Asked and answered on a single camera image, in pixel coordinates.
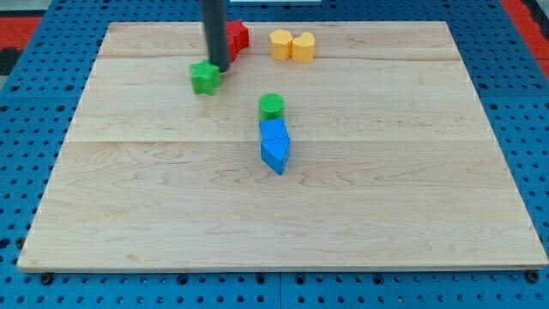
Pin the green star block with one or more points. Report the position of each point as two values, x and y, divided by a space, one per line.
205 77

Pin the blue triangle block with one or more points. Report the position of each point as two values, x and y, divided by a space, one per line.
275 153

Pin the blue cube block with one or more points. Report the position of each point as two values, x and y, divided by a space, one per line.
273 129

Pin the green cylinder block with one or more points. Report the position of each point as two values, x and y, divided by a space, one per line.
271 106

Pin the yellow heart block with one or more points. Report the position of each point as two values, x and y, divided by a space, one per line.
303 48

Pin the yellow hexagon block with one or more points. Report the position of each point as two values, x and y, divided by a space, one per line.
280 44

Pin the light wooden board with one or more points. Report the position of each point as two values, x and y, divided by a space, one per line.
393 164

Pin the red star block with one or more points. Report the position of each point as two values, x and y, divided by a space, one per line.
238 38

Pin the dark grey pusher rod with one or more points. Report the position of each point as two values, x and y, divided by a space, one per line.
214 22

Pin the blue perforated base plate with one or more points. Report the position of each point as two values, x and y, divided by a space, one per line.
40 97

